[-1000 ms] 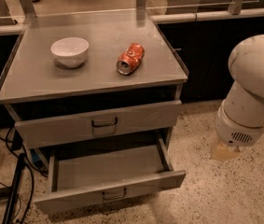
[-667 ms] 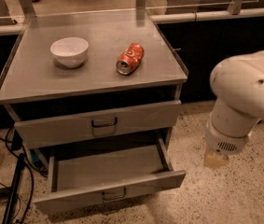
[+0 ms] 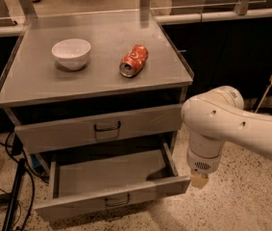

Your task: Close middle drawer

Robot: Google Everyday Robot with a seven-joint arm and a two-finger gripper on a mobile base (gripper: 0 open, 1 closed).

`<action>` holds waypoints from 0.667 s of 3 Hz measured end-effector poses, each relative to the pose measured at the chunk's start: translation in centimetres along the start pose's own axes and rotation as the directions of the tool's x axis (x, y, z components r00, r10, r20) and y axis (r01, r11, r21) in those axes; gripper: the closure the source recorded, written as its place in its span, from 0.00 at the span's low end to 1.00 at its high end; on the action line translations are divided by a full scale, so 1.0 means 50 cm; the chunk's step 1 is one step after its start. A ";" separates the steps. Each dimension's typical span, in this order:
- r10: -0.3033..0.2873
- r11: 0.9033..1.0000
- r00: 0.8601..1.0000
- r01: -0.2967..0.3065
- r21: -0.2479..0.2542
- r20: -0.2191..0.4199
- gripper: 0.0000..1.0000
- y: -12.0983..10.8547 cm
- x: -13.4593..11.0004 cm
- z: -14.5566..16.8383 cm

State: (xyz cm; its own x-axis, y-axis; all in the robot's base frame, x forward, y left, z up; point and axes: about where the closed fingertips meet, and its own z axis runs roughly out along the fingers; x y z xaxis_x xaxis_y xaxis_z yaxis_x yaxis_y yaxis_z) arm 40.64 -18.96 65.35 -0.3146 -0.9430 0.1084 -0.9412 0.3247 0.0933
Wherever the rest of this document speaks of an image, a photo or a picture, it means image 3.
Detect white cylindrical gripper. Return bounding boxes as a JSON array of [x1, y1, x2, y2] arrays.
[[186, 131, 225, 189]]

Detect grey drawer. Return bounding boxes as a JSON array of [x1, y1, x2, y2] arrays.
[[15, 104, 182, 154], [35, 137, 190, 221]]

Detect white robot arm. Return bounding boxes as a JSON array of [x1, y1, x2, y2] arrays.
[[181, 86, 272, 189]]

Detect grey top drawer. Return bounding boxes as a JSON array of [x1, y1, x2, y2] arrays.
[[15, 104, 182, 154]]

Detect grey metal drawer cabinet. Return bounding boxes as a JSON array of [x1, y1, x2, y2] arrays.
[[0, 9, 195, 166]]

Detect crushed orange soda can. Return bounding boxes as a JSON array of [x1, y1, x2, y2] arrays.
[[119, 44, 148, 78]]

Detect white ceramic bowl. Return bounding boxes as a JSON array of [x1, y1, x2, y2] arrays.
[[52, 38, 91, 70]]

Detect black floor stand bar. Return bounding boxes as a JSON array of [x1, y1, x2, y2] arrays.
[[2, 159, 25, 231]]

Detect black floor cables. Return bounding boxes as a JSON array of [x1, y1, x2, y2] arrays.
[[0, 131, 51, 231]]

